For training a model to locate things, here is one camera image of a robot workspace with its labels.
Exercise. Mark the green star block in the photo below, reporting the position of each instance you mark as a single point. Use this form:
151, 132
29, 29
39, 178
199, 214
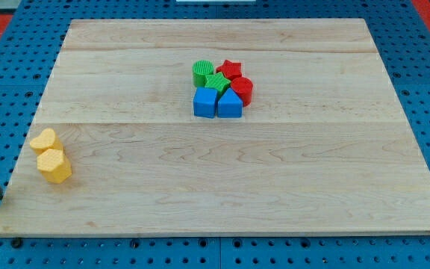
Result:
218, 82

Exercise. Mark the red cylinder block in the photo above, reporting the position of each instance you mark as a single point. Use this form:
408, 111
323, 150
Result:
243, 87

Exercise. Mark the yellow heart block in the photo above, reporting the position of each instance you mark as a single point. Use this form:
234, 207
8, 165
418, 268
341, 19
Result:
47, 139

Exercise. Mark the blue cube block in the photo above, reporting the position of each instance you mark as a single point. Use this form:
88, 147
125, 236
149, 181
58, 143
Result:
204, 102

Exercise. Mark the red star block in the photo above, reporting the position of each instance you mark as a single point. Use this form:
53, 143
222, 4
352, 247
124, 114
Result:
230, 69

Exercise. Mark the green cylinder block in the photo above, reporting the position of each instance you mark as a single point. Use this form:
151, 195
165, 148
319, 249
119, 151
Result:
200, 69

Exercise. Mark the yellow hexagon block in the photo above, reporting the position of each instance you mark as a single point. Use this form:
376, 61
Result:
54, 165

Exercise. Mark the blue triangular block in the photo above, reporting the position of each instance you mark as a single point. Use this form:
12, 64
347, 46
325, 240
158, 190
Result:
229, 105

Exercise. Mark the wooden board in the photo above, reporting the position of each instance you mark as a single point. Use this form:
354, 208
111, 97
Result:
323, 149

